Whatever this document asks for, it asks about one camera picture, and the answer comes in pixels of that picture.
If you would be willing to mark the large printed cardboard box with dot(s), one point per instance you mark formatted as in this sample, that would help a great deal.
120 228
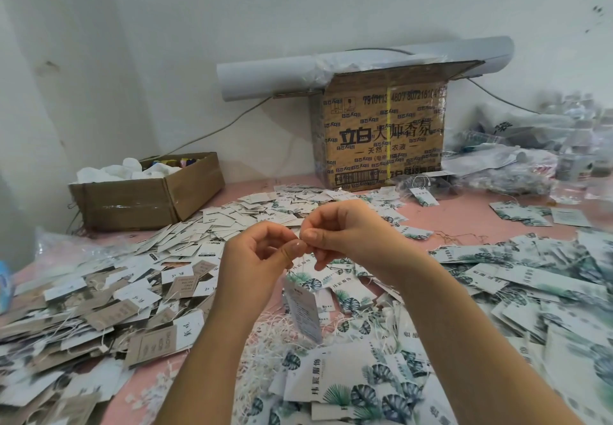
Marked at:
385 133

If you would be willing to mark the blue tissue pack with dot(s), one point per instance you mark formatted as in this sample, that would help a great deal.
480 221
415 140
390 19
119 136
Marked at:
5 288

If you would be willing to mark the clear plastic bag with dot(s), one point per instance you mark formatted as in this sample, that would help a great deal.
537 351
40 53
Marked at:
67 249

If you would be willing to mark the small open cardboard box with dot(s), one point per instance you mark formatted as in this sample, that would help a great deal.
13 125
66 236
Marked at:
148 193

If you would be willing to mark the person's left hand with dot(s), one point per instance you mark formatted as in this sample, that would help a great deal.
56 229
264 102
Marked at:
249 272

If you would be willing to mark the pile of brown white tags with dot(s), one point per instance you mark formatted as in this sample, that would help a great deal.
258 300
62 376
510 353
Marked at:
86 326

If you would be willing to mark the person's left forearm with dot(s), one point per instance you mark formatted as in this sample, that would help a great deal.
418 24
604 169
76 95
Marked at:
196 377

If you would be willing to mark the white roll in plastic wrap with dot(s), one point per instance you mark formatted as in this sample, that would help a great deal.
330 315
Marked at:
280 73

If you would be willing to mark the single white leaf print tag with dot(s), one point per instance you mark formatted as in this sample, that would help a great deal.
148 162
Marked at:
305 310

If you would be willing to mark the person's right forearm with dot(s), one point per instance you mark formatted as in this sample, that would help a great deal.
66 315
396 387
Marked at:
498 358

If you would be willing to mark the heap of small tags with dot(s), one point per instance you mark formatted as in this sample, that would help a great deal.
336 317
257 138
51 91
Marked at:
225 217

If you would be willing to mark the heap of clear plastic bags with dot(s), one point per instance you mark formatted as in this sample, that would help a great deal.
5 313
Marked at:
541 157

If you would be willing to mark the person's right hand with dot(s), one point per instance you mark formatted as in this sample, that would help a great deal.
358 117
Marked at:
359 233

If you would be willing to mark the pile of green leaf tags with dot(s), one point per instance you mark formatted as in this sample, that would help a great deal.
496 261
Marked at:
527 316

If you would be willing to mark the white crumpled material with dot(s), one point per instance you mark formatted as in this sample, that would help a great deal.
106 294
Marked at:
126 170

